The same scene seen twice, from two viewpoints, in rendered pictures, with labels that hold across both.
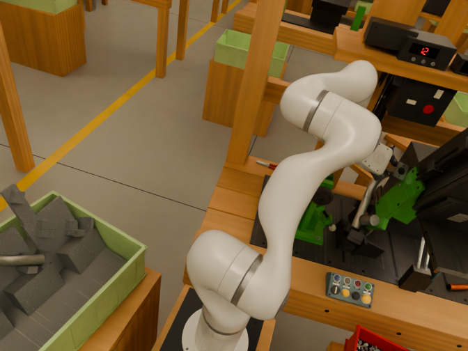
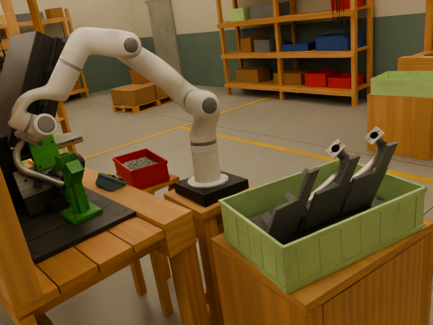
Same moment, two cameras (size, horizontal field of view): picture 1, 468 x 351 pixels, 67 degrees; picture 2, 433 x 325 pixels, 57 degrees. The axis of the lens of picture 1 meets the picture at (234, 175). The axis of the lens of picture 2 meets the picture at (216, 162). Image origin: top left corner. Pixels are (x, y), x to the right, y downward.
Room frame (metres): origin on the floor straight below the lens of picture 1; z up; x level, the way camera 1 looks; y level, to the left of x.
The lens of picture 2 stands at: (1.64, 1.21, 1.62)
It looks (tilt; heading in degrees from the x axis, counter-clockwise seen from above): 20 degrees down; 226
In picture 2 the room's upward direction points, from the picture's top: 8 degrees counter-clockwise
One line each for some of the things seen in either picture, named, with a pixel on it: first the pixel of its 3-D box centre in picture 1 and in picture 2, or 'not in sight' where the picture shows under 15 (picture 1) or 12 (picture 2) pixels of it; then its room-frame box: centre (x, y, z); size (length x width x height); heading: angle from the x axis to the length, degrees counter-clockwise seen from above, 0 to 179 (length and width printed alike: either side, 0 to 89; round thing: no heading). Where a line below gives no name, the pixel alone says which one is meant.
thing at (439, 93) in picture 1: (418, 95); not in sight; (1.25, -0.58, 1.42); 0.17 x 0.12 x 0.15; 87
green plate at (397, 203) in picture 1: (407, 199); (39, 144); (0.97, -0.60, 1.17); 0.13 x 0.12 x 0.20; 87
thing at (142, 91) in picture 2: not in sight; (144, 88); (-3.31, -5.73, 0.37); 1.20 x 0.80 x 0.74; 1
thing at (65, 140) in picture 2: (445, 229); (38, 148); (0.93, -0.75, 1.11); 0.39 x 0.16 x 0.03; 177
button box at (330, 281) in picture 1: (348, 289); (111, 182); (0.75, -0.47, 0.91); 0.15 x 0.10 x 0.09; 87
